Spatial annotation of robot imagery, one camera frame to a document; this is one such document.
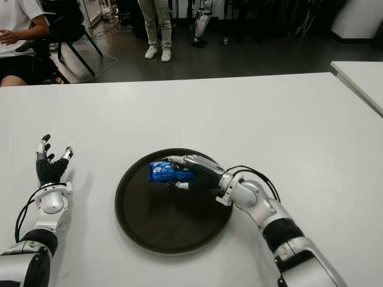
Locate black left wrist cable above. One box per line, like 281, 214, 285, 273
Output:
14, 187, 42, 243

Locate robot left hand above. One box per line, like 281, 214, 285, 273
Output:
35, 134, 75, 188

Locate round dark brown tray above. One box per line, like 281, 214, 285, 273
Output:
115, 148, 234, 255

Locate white upright panel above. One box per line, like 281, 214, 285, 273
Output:
78, 0, 104, 29

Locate seated person white shirt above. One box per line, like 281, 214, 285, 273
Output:
0, 0, 51, 87

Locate background humanoid robot legs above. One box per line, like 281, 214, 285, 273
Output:
191, 0, 215, 48

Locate white floor cable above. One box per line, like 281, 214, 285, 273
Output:
68, 28, 119, 82

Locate standing person beige trousers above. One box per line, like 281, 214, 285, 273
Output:
136, 0, 173, 63

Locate white cabinet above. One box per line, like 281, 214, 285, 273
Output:
330, 0, 383, 39

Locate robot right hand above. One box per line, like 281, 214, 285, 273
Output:
163, 154, 227, 193

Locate blue Oreo packet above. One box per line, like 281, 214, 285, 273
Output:
148, 160, 194, 184

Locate white side table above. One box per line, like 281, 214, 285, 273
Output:
330, 60, 383, 118

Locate folded metal racks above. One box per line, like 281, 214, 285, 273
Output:
296, 8, 317, 38

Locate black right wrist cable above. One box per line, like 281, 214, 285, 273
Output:
226, 165, 282, 203

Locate black chair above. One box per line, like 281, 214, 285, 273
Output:
14, 0, 104, 84

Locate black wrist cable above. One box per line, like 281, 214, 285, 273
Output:
226, 165, 282, 203
14, 187, 42, 243

